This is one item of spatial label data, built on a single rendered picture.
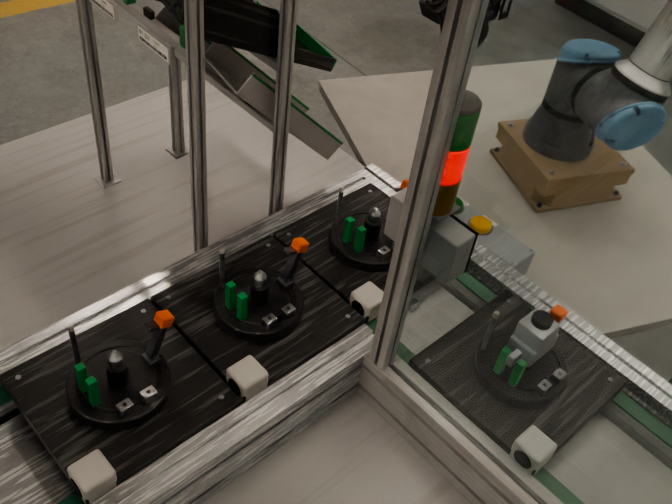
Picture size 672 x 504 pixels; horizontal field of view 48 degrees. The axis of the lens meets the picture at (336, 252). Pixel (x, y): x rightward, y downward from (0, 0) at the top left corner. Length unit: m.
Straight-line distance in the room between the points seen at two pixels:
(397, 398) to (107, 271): 0.58
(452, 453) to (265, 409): 0.28
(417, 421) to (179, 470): 0.35
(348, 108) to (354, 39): 2.11
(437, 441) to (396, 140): 0.83
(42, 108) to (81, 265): 2.00
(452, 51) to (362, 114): 1.04
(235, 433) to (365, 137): 0.89
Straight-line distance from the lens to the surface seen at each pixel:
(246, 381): 1.08
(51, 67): 3.64
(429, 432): 1.14
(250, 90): 1.26
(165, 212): 1.51
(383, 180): 1.47
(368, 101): 1.87
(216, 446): 1.06
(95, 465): 1.02
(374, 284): 1.22
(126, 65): 3.63
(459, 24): 0.79
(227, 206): 1.52
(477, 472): 1.12
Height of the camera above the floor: 1.87
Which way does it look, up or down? 44 degrees down
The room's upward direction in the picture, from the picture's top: 8 degrees clockwise
